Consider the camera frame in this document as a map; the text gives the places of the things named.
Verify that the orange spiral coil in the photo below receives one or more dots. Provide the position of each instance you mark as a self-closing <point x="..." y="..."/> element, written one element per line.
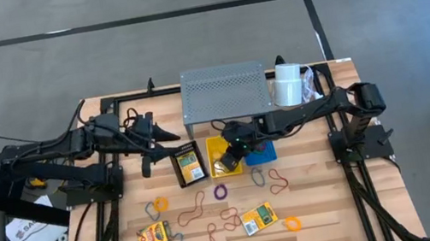
<point x="288" y="225"/>

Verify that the black support beam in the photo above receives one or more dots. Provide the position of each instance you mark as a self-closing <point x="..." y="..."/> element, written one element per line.
<point x="30" y="210"/>

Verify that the yellow spiral coil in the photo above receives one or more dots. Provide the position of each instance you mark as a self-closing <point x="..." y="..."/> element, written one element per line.
<point x="156" y="205"/>

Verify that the blue plastic basket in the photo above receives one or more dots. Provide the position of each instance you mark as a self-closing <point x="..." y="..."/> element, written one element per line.
<point x="266" y="157"/>

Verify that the black plastic basket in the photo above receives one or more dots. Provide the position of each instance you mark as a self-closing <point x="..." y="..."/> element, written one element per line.
<point x="182" y="148"/>

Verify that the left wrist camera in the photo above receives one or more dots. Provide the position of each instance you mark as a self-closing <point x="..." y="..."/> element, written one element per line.
<point x="141" y="121"/>

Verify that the yellow green crayon box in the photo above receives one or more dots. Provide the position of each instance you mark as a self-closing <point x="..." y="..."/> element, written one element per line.
<point x="190" y="167"/>
<point x="258" y="218"/>
<point x="155" y="236"/>

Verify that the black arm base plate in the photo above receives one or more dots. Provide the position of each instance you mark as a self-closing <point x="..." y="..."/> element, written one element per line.
<point x="80" y="198"/>
<point x="375" y="147"/>

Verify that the purple spiral coil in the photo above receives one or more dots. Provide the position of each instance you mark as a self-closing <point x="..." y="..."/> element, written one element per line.
<point x="215" y="193"/>

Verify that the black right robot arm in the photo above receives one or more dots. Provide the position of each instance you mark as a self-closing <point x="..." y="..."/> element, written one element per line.
<point x="304" y="112"/>

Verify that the yellow plastic basket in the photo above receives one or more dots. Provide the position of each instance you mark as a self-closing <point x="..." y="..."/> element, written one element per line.
<point x="212" y="147"/>

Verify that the white paper sheet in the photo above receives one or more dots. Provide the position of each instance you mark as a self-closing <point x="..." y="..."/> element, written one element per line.
<point x="34" y="235"/>

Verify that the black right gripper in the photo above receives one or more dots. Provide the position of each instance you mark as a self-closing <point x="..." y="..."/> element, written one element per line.
<point x="241" y="133"/>

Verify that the black table clamp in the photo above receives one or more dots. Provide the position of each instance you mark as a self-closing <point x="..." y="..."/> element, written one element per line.
<point x="280" y="60"/>
<point x="150" y="85"/>

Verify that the black aluminium rig frame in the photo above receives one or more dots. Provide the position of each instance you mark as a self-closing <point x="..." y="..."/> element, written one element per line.
<point x="129" y="96"/>

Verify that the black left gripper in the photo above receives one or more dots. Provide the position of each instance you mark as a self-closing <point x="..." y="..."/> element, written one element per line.
<point x="144" y="138"/>

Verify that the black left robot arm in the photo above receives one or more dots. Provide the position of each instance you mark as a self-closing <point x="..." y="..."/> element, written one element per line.
<point x="50" y="148"/>

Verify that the grey perforated metal shelf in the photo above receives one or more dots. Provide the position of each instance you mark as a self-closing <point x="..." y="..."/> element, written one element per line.
<point x="223" y="93"/>

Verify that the white power adapter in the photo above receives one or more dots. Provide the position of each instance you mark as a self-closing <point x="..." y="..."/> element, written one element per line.
<point x="317" y="96"/>

